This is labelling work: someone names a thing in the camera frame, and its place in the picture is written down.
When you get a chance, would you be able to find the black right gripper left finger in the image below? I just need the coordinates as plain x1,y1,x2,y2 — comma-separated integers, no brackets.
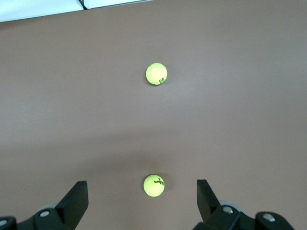
15,180,89,230

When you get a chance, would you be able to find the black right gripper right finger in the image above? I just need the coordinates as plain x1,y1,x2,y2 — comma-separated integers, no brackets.
193,179,256,230

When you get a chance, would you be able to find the yellow-green tennis ball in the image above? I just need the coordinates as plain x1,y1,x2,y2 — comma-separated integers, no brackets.
143,174,166,198
145,62,168,86

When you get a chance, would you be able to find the brown table cover mat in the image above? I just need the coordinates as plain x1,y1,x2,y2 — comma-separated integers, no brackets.
0,0,307,230

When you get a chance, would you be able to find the white table edge rail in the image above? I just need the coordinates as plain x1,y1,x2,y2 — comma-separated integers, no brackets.
0,0,149,23

